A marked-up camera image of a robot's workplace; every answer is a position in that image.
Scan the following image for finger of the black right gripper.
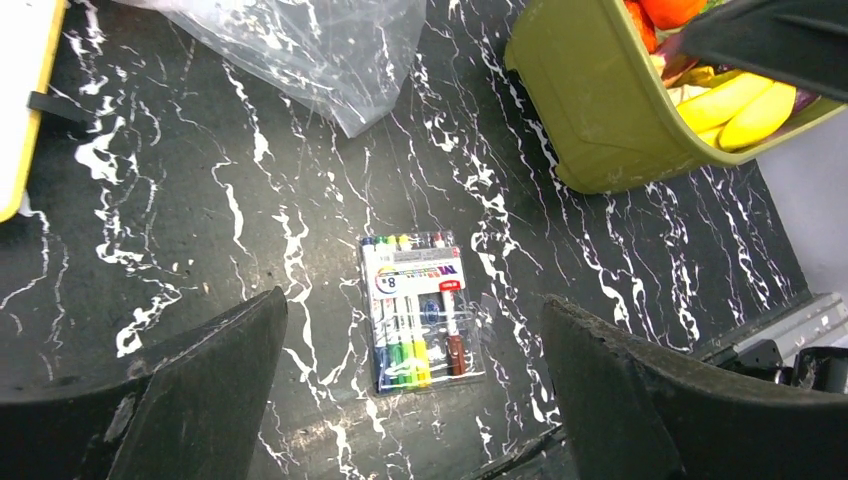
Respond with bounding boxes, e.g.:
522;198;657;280
682;0;847;103

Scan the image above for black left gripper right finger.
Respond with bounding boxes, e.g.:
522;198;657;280
541;296;847;479

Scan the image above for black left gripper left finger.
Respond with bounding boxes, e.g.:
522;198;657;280
1;288;288;479

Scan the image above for orange toy tangerine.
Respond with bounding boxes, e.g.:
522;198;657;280
639;0;707;30

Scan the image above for clear zip bag orange zipper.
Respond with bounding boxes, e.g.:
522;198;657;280
136;0;427;138

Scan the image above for yellow toy banana bunch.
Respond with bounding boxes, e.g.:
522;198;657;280
676;73;797;152

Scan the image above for pack of coloured markers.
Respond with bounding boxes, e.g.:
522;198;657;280
359;230;486;396

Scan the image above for olive green plastic bin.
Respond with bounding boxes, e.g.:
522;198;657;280
505;0;847;194

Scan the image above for yellow framed whiteboard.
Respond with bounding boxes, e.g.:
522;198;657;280
1;0;66;221

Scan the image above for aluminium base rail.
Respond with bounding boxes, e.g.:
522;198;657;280
694;293;847;394

